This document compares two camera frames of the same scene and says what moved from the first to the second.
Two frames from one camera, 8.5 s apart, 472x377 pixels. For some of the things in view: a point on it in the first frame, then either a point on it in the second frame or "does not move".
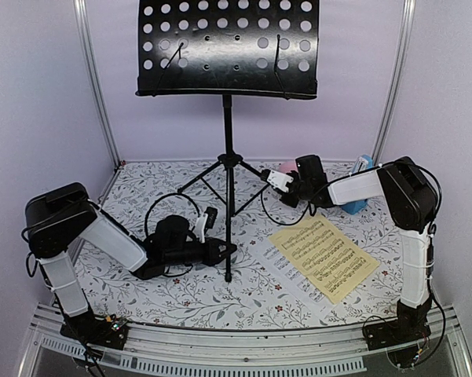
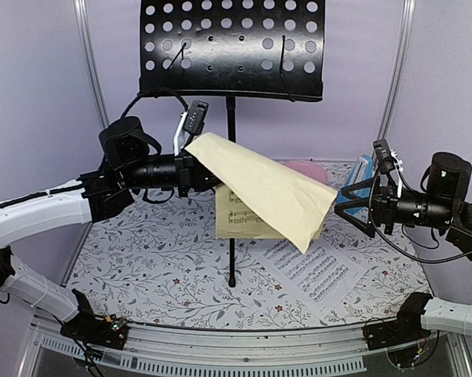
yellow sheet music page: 339,266 to 258,197
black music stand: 222,49 does not move
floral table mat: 244,290 does not move
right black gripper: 293,202 to 384,204
